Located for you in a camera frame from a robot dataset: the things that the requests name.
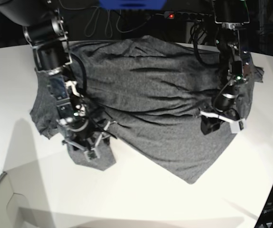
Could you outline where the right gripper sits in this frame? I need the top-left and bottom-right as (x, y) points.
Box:
(62, 119), (117, 154)

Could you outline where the grey looped cable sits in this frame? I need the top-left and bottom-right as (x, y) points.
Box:
(84, 7), (151, 38)

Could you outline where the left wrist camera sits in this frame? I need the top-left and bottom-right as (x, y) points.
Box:
(230, 119), (246, 134)

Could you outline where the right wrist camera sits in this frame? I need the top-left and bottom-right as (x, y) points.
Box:
(84, 149), (100, 162)

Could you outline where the grey long-sleeve t-shirt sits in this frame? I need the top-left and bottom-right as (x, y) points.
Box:
(29, 35), (265, 185)

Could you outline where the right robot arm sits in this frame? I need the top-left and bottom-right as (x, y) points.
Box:
(0, 0), (112, 160)

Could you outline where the blue plastic bin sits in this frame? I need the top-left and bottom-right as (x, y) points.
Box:
(99, 0), (166, 10)

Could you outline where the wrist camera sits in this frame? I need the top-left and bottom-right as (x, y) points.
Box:
(230, 119), (246, 134)
(84, 149), (100, 162)

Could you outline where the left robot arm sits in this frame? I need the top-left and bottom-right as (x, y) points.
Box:
(193, 0), (250, 135)

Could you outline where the black power strip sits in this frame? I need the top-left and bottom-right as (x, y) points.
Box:
(163, 11), (213, 22)

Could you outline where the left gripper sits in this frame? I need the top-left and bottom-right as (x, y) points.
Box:
(199, 92), (243, 135)

